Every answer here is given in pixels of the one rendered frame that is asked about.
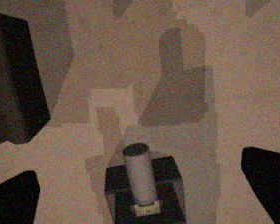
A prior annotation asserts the grey cylinder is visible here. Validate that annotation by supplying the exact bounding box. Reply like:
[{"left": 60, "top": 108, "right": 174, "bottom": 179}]
[{"left": 123, "top": 143, "right": 160, "bottom": 217}]

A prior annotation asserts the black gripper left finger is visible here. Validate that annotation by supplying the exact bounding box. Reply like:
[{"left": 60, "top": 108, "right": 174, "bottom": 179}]
[{"left": 0, "top": 169, "right": 40, "bottom": 224}]

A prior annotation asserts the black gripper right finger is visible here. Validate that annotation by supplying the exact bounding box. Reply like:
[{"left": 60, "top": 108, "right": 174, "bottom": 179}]
[{"left": 241, "top": 147, "right": 280, "bottom": 224}]

